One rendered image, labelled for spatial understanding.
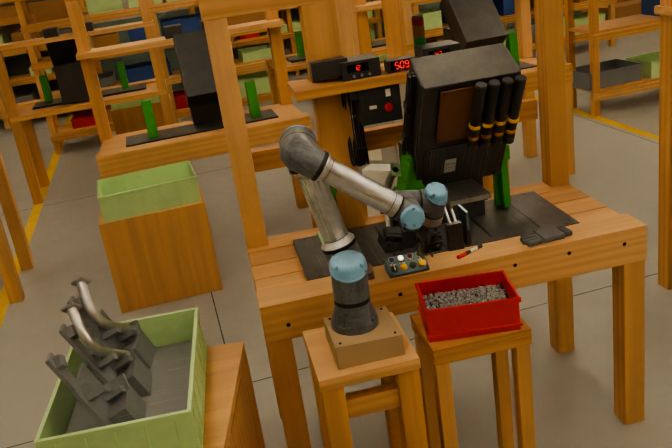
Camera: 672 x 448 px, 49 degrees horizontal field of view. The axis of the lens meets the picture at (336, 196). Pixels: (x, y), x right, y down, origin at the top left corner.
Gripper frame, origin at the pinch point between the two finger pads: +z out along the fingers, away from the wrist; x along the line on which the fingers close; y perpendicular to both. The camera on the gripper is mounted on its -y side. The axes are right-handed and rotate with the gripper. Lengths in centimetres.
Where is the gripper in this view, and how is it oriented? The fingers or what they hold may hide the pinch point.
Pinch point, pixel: (421, 252)
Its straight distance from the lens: 268.3
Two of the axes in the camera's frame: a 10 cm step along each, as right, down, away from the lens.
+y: 2.7, 7.2, -6.4
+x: 9.6, -1.8, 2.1
